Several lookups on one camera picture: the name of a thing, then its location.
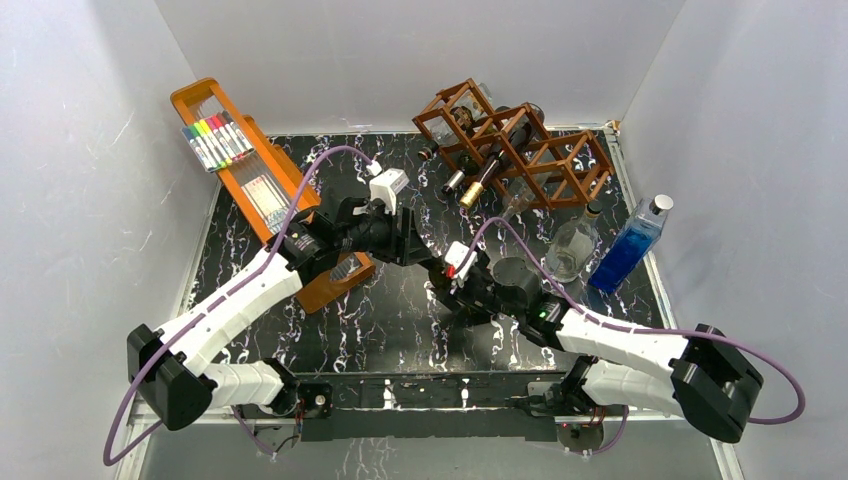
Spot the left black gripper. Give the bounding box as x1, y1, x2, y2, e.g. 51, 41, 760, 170
338, 200, 431, 267

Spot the clear glass bottle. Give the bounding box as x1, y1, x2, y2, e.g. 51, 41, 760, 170
544, 200, 603, 284

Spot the blue square glass bottle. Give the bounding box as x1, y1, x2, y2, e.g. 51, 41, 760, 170
588, 194, 674, 294

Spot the dark green wine bottle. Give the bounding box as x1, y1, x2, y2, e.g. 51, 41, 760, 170
420, 257, 463, 313

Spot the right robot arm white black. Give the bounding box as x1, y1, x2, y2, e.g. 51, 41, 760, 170
443, 253, 763, 443

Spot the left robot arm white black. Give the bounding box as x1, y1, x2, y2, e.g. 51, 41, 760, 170
127, 198, 442, 431

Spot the silver capped wine bottle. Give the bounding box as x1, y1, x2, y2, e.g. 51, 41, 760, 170
441, 154, 480, 196

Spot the clear empty bottle in rack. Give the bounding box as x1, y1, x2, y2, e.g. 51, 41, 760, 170
498, 177, 536, 221

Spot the gold capped wine bottle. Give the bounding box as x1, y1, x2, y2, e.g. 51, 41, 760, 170
459, 116, 537, 209

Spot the orange wooden rack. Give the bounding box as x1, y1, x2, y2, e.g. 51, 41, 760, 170
170, 77, 376, 313

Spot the brown wooden wine rack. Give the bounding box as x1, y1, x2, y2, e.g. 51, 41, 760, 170
412, 79, 615, 212

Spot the clear packet with red label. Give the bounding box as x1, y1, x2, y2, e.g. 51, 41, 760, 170
241, 174, 290, 234

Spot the pack of coloured markers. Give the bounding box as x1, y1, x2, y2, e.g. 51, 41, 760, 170
181, 110, 256, 173

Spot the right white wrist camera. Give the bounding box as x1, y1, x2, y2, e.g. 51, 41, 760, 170
444, 241, 477, 294

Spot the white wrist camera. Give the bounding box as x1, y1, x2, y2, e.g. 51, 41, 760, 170
368, 168, 409, 215
444, 241, 477, 294

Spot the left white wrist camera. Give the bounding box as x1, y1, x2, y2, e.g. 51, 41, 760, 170
368, 168, 409, 215

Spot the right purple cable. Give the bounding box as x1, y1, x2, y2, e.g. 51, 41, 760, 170
463, 216, 808, 458

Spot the purple cable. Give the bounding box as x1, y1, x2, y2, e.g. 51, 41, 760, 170
101, 144, 382, 468
463, 216, 808, 458

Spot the black metal base frame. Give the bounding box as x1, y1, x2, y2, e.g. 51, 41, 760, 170
237, 371, 614, 451

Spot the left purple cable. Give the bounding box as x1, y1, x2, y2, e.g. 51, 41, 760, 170
101, 144, 382, 468

